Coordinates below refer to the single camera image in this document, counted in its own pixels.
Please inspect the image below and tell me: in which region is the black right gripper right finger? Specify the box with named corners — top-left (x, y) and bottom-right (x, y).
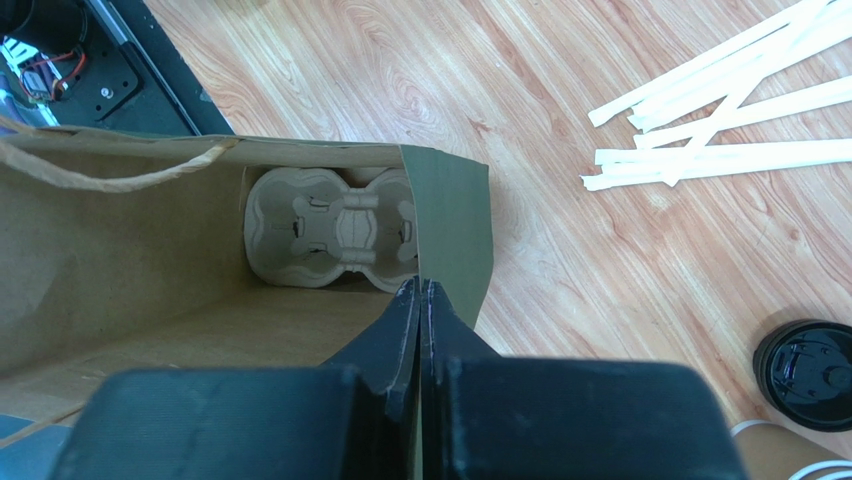
top-left (420, 280), bottom-right (747, 479)

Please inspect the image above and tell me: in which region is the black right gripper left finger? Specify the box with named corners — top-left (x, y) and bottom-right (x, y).
top-left (51, 278), bottom-right (421, 479)

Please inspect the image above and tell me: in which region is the green paper gift bag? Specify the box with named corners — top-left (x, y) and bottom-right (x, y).
top-left (1, 126), bottom-right (494, 450)

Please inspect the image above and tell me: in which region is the white straw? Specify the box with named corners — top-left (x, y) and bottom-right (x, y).
top-left (581, 150), bottom-right (851, 191)
top-left (660, 0), bottom-right (829, 187)
top-left (634, 76), bottom-right (851, 149)
top-left (594, 139), bottom-right (851, 166)
top-left (588, 1), bottom-right (851, 130)

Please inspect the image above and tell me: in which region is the stack of paper cups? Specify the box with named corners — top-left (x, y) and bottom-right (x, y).
top-left (731, 420), bottom-right (851, 480)

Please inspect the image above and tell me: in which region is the stack of black lids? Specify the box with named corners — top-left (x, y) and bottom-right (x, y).
top-left (752, 319), bottom-right (851, 433)

